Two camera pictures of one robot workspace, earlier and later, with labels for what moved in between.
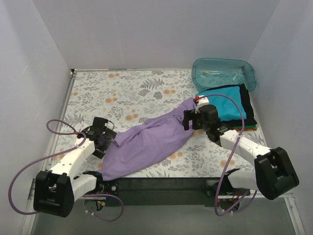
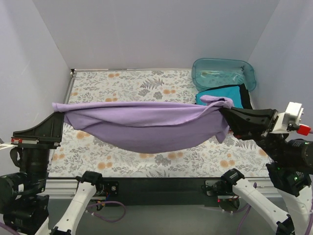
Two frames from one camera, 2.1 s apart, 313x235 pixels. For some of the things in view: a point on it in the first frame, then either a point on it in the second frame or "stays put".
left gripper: x=107 y=141 → x=35 y=140
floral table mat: x=121 y=96 stays put
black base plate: x=185 y=192 stays put
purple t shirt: x=140 y=144 → x=148 y=127
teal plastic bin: x=209 y=72 stays put
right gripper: x=191 y=120 → x=271 y=123
